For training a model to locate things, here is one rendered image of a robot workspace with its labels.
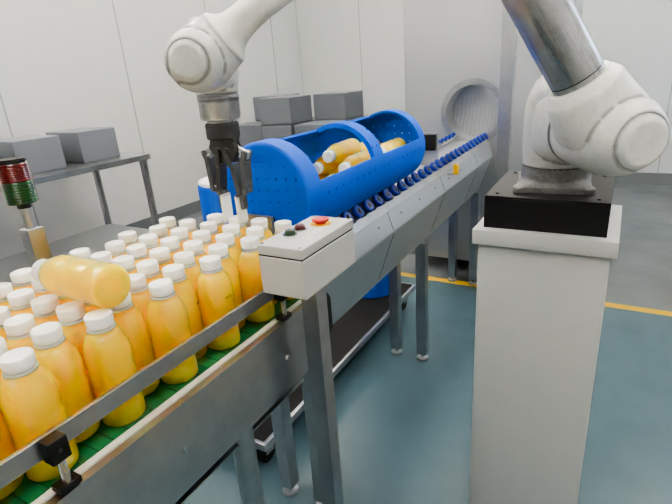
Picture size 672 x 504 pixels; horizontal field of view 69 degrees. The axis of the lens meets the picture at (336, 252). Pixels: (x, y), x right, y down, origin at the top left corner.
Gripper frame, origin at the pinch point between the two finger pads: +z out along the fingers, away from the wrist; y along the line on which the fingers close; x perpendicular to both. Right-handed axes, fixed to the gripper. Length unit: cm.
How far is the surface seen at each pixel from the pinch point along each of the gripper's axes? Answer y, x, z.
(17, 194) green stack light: 36.5, 28.2, -8.3
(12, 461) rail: -18, 65, 13
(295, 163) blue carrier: -7.8, -15.9, -8.1
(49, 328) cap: -11, 53, 2
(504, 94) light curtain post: -29, -158, -14
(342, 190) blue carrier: -11.1, -33.0, 2.7
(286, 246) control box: -27.3, 17.7, 0.2
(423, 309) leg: -5, -115, 81
